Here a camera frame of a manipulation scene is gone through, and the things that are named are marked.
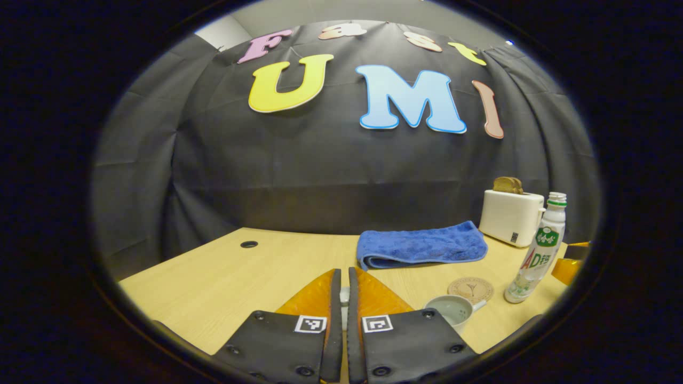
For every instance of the white toaster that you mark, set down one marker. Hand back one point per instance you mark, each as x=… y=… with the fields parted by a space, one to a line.
x=509 y=217

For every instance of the blue towel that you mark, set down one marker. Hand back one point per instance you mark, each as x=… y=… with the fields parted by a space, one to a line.
x=421 y=246

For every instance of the white plastic water bottle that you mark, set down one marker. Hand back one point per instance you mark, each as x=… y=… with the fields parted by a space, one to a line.
x=539 y=250

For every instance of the brown bread slice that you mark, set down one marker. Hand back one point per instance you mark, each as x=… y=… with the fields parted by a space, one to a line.
x=502 y=184
x=519 y=187

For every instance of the round wooden coaster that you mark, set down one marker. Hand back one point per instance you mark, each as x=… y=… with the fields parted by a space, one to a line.
x=470 y=289

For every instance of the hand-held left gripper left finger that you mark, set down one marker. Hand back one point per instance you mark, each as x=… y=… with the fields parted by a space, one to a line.
x=333 y=330

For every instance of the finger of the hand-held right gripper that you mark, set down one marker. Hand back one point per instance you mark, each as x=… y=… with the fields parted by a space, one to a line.
x=577 y=250
x=566 y=271

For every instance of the white teacup lid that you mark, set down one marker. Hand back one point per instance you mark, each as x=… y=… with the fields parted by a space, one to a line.
x=344 y=298

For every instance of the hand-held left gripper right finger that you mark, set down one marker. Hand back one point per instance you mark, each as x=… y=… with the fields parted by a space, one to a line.
x=353 y=330

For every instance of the white ceramic teacup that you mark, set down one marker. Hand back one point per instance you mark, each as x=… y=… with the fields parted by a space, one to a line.
x=453 y=310

